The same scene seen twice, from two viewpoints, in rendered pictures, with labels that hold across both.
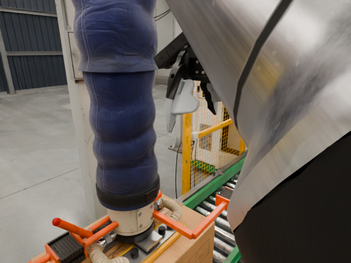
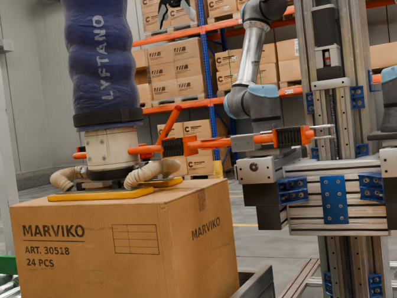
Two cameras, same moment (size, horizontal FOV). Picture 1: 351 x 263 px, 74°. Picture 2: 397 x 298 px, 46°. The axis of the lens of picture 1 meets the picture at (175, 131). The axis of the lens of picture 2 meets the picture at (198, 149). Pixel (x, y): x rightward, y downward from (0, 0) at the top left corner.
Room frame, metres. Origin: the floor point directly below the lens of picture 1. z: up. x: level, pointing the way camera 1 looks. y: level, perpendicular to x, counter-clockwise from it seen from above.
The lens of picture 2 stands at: (0.81, 1.73, 1.14)
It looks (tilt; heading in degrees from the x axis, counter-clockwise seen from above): 3 degrees down; 257
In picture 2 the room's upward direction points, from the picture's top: 7 degrees counter-clockwise
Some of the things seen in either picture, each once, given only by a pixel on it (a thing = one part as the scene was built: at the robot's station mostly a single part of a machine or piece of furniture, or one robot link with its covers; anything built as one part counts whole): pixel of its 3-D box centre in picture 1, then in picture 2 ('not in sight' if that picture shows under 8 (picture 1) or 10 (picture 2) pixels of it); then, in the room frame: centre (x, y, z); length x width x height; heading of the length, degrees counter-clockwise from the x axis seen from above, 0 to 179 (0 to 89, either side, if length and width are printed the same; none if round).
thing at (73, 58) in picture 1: (83, 55); not in sight; (1.62, 0.62, 1.62); 0.20 x 0.05 x 0.30; 139
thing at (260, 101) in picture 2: not in sight; (263, 100); (0.12, -0.02, 1.20); 0.13 x 0.12 x 0.14; 110
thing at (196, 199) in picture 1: (219, 177); not in sight; (1.79, -0.38, 0.60); 1.60 x 0.10 x 0.09; 139
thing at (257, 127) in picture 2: not in sight; (267, 129); (0.12, -0.02, 1.09); 0.15 x 0.15 x 0.10
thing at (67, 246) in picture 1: (66, 251); (179, 146); (0.54, 0.33, 1.08); 0.10 x 0.08 x 0.06; 50
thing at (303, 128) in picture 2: not in sight; (291, 136); (0.28, 0.56, 1.08); 0.08 x 0.07 x 0.05; 140
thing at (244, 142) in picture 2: not in sight; (246, 142); (0.38, 0.47, 1.07); 0.07 x 0.07 x 0.04; 50
